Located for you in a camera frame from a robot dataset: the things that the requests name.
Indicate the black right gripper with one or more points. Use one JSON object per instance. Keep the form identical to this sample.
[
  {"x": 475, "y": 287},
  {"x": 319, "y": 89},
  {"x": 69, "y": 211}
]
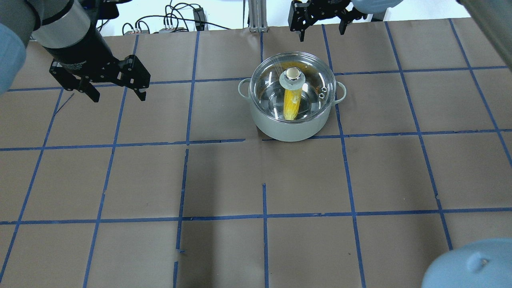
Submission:
[{"x": 322, "y": 8}]

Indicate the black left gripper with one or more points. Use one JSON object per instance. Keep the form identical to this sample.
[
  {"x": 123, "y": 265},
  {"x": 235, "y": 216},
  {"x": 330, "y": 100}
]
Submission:
[{"x": 81, "y": 50}]

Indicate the glass pot lid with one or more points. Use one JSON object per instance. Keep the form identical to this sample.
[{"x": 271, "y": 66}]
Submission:
[{"x": 293, "y": 70}]

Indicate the yellow corn cob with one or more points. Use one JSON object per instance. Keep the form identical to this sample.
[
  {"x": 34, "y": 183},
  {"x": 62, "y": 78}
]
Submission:
[{"x": 292, "y": 99}]

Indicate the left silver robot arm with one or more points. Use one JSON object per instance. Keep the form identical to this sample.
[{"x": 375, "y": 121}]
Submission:
[{"x": 67, "y": 30}]

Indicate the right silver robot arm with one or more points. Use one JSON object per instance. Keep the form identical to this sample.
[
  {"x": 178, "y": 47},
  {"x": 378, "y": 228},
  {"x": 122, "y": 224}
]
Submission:
[{"x": 416, "y": 190}]

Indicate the pale green cooking pot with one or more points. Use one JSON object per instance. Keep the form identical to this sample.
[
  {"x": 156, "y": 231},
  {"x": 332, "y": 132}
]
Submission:
[{"x": 288, "y": 132}]

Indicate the black power adapter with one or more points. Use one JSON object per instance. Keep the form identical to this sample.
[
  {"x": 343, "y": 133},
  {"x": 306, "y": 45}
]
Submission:
[{"x": 199, "y": 19}]

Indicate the aluminium frame post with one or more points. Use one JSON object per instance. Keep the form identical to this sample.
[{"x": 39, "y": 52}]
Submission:
[{"x": 257, "y": 16}]

